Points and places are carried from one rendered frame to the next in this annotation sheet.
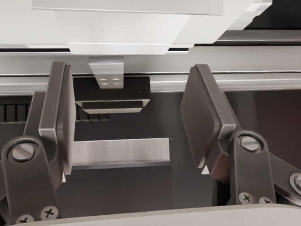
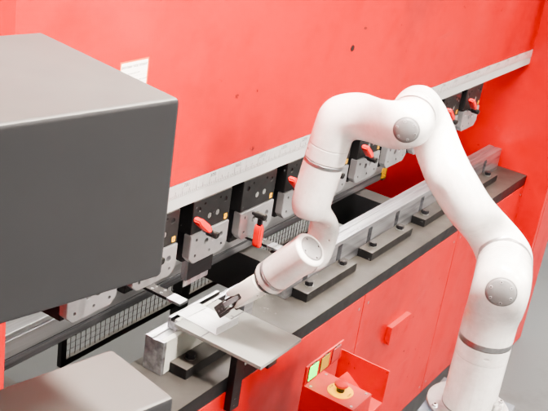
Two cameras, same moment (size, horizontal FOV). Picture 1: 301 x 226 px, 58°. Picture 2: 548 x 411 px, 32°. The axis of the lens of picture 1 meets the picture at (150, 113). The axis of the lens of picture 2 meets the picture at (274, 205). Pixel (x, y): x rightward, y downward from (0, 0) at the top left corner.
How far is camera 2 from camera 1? 2.33 m
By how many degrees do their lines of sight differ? 66
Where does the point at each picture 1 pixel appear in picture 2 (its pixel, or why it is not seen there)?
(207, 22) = (193, 327)
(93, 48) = (198, 307)
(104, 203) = (201, 263)
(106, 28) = (208, 315)
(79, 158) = (202, 272)
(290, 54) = (30, 342)
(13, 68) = not seen: hidden behind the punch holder
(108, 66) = (181, 301)
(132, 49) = (188, 311)
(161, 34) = (195, 320)
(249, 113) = not seen: outside the picture
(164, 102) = not seen: hidden behind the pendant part
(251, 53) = (54, 330)
